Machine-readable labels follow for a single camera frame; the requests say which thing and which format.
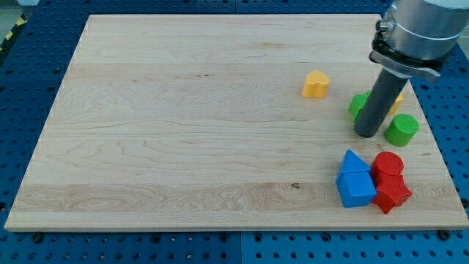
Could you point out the green star block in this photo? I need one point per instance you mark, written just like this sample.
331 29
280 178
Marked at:
357 104

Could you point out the green cylinder block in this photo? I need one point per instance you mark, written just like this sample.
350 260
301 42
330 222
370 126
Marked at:
401 130

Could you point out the yellow block behind rod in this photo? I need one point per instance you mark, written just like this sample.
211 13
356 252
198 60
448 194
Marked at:
397 104

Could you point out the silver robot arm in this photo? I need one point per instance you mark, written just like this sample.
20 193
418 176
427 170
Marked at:
413 39

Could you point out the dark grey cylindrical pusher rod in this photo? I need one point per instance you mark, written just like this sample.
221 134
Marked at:
384 93

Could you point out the light wooden board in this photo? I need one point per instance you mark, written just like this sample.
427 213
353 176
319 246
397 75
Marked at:
197 123

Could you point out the blue triangle block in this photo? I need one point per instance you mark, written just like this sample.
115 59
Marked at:
352 163

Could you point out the red cylinder block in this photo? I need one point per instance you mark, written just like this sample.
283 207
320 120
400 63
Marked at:
386 163

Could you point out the blue cube block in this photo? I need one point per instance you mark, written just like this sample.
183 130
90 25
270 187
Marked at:
356 189

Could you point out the red star block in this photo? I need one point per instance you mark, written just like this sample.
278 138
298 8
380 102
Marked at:
391 192

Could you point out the yellow heart block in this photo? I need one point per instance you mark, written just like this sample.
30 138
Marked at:
316 85

